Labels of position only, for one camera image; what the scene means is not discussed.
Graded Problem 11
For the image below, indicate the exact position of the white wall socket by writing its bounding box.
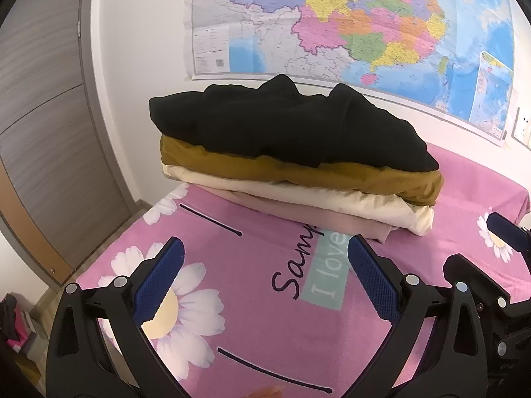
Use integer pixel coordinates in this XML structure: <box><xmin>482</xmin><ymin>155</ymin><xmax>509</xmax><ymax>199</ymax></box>
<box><xmin>511</xmin><ymin>107</ymin><xmax>531</xmax><ymax>151</ymax></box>

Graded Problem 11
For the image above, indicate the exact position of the pink floral printed blanket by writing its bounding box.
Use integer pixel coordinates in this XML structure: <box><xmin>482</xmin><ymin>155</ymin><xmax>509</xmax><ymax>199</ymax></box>
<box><xmin>74</xmin><ymin>141</ymin><xmax>531</xmax><ymax>398</ymax></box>

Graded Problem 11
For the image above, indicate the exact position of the mustard folded garment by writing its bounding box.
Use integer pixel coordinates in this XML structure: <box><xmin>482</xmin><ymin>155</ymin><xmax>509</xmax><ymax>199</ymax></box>
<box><xmin>160</xmin><ymin>135</ymin><xmax>445</xmax><ymax>208</ymax></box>

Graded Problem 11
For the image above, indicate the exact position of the black garment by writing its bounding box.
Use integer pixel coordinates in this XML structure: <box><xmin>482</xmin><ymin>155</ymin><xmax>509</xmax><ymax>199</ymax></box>
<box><xmin>148</xmin><ymin>73</ymin><xmax>440</xmax><ymax>173</ymax></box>

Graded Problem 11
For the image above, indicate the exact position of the colourful wall map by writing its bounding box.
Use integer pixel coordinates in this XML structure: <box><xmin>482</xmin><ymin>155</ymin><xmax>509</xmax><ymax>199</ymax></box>
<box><xmin>191</xmin><ymin>0</ymin><xmax>516</xmax><ymax>149</ymax></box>

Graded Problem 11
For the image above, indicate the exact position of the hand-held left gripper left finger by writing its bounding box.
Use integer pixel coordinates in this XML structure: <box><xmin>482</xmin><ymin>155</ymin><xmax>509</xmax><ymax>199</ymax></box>
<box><xmin>45</xmin><ymin>236</ymin><xmax>185</xmax><ymax>398</ymax></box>

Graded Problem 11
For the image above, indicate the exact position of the black and pink bag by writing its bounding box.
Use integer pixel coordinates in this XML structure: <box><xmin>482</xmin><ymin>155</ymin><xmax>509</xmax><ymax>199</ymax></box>
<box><xmin>0</xmin><ymin>294</ymin><xmax>47</xmax><ymax>361</ymax></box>

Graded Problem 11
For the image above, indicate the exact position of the grey wooden wardrobe door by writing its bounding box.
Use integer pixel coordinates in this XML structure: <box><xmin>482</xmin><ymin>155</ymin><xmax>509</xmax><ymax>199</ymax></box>
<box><xmin>0</xmin><ymin>0</ymin><xmax>138</xmax><ymax>288</ymax></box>

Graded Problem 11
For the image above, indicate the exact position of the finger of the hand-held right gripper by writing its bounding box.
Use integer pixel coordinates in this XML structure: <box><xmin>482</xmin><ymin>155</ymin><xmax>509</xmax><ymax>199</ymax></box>
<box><xmin>486</xmin><ymin>211</ymin><xmax>531</xmax><ymax>258</ymax></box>
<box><xmin>443</xmin><ymin>254</ymin><xmax>513</xmax><ymax>312</ymax></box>

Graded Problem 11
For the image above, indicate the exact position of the pale pink folded garment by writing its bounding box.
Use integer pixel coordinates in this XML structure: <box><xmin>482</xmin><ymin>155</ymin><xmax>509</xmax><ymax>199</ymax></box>
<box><xmin>202</xmin><ymin>186</ymin><xmax>394</xmax><ymax>244</ymax></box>

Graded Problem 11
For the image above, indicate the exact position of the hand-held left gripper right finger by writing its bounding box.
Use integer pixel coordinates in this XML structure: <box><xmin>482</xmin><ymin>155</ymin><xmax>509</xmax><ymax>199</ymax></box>
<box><xmin>347</xmin><ymin>234</ymin><xmax>488</xmax><ymax>398</ymax></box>

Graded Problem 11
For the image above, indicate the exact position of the cream folded garment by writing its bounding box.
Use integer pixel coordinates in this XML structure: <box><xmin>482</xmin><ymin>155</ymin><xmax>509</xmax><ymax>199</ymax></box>
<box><xmin>162</xmin><ymin>164</ymin><xmax>435</xmax><ymax>237</ymax></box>

